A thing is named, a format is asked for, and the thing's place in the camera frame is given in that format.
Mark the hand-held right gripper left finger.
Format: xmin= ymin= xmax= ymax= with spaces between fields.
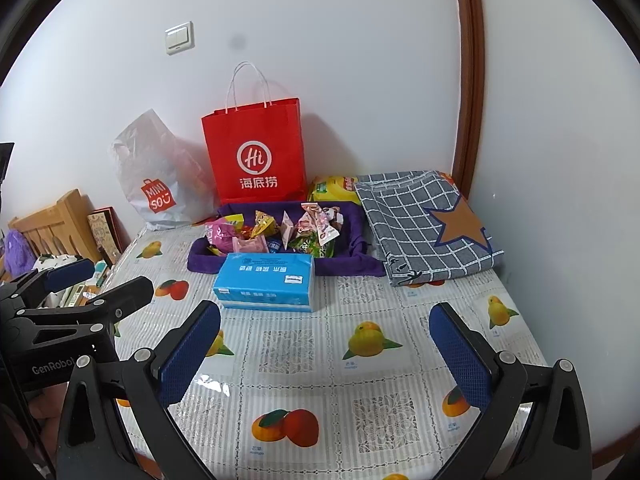
xmin=57 ymin=300 xmax=222 ymax=480

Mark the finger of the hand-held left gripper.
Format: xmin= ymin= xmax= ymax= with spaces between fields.
xmin=10 ymin=258 xmax=96 ymax=295
xmin=15 ymin=276 xmax=155 ymax=346

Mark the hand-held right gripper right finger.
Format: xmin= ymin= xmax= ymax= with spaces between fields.
xmin=429 ymin=302 xmax=593 ymax=480

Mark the pink jelly snack packet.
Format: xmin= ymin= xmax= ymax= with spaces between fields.
xmin=232 ymin=237 xmax=271 ymax=257

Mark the purple towel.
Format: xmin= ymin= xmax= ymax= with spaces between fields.
xmin=187 ymin=202 xmax=387 ymax=278

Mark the pink panda snack packet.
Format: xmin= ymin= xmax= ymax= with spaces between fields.
xmin=299 ymin=202 xmax=346 ymax=246

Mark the white spotted plush toy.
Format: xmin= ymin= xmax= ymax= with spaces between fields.
xmin=34 ymin=254 xmax=81 ymax=268

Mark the patterned cardboard box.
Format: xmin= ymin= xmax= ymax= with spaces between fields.
xmin=87 ymin=207 xmax=126 ymax=266

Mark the purple plush toy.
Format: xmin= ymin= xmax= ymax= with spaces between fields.
xmin=2 ymin=230 xmax=34 ymax=274

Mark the blue tissue pack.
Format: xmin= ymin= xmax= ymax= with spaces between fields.
xmin=212 ymin=252 xmax=316 ymax=313

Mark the magenta snack packet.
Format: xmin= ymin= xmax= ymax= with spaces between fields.
xmin=205 ymin=219 xmax=241 ymax=256

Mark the fruit-print tablecloth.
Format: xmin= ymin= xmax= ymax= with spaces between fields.
xmin=100 ymin=220 xmax=551 ymax=480

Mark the white plastic shopping bag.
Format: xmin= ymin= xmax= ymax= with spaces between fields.
xmin=111 ymin=109 xmax=218 ymax=231

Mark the grey checked folded cloth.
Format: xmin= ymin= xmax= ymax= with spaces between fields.
xmin=354 ymin=170 xmax=505 ymax=287

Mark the red paper bag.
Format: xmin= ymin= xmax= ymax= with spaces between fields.
xmin=201 ymin=62 xmax=308 ymax=206

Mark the yellow chip bag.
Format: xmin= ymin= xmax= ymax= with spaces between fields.
xmin=307 ymin=175 xmax=361 ymax=206

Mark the wooden furniture frame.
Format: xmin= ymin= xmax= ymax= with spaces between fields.
xmin=7 ymin=189 xmax=103 ymax=266

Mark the white wall light switch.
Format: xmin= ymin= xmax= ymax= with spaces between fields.
xmin=165 ymin=21 xmax=195 ymax=56

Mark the brown wooden door frame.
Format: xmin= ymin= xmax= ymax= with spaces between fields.
xmin=450 ymin=0 xmax=486 ymax=191

